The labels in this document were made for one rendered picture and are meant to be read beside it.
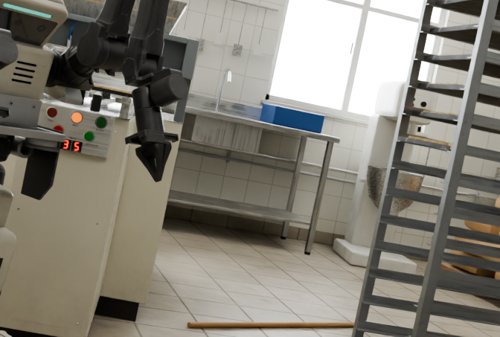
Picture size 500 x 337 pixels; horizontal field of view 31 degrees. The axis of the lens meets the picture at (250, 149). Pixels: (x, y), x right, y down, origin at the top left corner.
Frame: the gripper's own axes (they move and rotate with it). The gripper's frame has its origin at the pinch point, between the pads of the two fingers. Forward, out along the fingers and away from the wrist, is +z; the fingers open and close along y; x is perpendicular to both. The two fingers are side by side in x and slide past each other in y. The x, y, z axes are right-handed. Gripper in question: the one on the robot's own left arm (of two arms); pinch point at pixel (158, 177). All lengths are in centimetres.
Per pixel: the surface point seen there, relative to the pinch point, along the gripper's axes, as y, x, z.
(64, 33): 98, 134, -105
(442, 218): 96, -14, 9
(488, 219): 110, -21, 11
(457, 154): 96, -23, -7
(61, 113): 51, 87, -49
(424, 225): 135, 13, 4
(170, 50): 129, 106, -92
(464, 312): 109, -8, 35
